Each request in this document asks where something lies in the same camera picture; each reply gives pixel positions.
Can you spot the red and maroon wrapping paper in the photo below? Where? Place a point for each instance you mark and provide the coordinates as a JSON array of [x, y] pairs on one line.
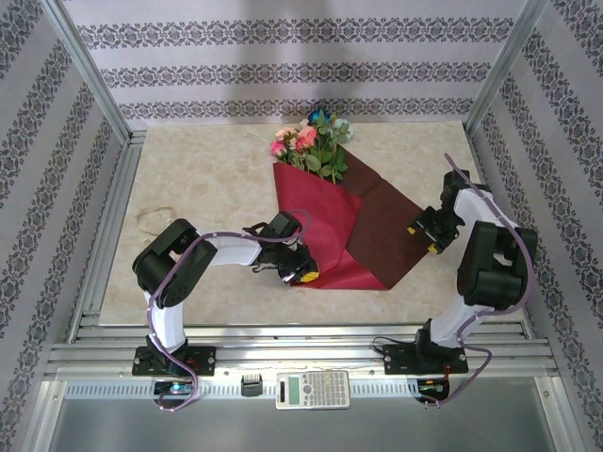
[[320, 212]]

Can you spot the magenta fake rose stem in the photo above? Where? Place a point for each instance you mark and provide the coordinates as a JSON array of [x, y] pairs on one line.
[[278, 148]]

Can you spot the peach fake flower stem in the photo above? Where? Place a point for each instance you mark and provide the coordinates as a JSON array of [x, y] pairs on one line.
[[284, 133]]

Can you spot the light blue fake flower stem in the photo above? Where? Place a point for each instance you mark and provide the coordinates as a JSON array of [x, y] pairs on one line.
[[341, 129]]

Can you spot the beige ribbon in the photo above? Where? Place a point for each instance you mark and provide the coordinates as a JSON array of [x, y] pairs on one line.
[[160, 209]]

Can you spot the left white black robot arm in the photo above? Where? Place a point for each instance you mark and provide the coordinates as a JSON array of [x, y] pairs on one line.
[[160, 263]]

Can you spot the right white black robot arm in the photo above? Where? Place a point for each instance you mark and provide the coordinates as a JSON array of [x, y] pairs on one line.
[[494, 273]]

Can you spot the grey scientific calculator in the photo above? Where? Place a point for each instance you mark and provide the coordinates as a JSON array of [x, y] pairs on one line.
[[313, 390]]

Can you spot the small black clip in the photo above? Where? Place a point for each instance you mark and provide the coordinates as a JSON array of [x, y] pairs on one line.
[[251, 386]]

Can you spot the small circuit board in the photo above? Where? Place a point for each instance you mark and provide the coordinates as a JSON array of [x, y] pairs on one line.
[[174, 388], [431, 387]]

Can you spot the grey metal panel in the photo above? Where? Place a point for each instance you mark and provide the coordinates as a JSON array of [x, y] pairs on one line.
[[301, 428]]

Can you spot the perforated metal strip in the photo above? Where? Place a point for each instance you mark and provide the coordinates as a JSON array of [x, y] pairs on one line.
[[118, 389]]

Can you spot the wide aluminium mounting rail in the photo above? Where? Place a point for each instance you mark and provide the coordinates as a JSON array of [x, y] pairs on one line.
[[301, 348]]

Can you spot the aluminium side rail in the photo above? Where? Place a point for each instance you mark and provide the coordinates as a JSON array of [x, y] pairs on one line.
[[123, 165], [479, 150]]

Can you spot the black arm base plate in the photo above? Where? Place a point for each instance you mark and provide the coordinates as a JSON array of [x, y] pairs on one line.
[[205, 360], [400, 360]]

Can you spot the aluminium frame post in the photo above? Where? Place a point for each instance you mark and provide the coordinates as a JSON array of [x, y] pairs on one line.
[[92, 70], [506, 70]]

